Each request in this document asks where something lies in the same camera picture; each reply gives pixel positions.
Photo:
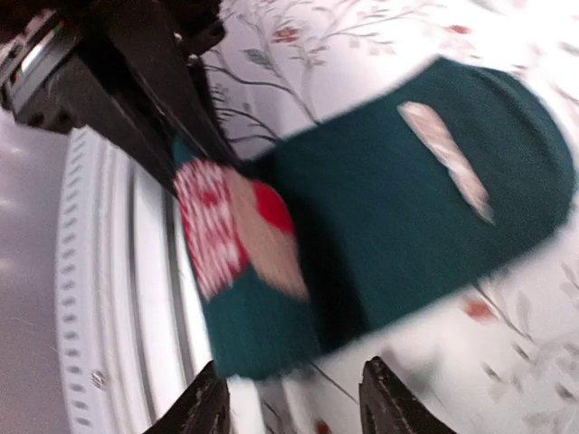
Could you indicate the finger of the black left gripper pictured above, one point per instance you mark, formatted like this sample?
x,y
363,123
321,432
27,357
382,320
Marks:
x,y
155,61
117,108

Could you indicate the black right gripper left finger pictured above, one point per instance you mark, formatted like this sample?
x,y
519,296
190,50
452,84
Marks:
x,y
203,408

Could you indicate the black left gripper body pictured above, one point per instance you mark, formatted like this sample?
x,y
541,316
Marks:
x,y
38,74

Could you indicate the aluminium front rail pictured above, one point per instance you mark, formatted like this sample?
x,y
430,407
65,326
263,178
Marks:
x,y
130,329

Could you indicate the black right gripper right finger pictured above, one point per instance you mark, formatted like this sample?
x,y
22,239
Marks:
x,y
387,406

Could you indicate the dark green sock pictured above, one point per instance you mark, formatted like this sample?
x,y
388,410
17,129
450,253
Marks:
x,y
344,228

